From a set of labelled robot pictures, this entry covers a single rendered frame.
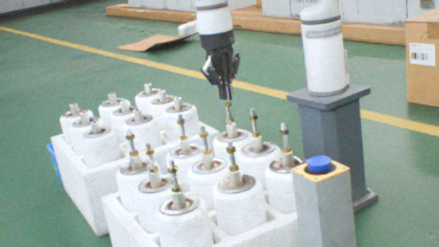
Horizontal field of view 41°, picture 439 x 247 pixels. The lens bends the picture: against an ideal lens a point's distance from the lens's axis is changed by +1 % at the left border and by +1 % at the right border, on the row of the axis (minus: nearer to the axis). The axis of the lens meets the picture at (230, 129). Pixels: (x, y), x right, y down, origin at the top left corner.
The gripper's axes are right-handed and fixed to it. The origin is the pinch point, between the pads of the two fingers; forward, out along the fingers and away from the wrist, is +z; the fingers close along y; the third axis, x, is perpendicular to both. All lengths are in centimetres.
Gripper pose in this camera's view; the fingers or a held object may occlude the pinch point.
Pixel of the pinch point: (225, 92)
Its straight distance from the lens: 131.1
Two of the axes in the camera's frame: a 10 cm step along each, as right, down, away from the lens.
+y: 5.6, -3.5, 7.5
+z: 1.5, 9.3, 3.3
